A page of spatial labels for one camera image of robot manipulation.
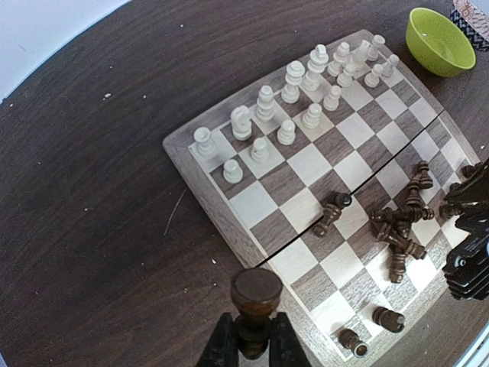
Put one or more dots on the wooden chess board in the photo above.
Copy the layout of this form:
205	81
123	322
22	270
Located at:
335	282

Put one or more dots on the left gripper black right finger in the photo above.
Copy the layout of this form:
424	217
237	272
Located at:
285	348

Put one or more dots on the lime green bowl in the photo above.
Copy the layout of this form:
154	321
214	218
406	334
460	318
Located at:
437	44

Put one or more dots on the red patterned bowl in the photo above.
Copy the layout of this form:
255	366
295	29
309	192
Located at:
471	17

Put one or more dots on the pile of dark chess pieces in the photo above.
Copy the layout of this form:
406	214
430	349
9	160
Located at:
393	226

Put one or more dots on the row of white chess pieces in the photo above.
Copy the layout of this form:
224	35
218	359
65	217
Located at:
345	120

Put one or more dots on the dark pawn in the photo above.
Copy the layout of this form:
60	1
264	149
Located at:
350	340

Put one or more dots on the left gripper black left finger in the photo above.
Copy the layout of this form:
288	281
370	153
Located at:
222	348

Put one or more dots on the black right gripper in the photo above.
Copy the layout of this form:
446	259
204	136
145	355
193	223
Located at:
466	268

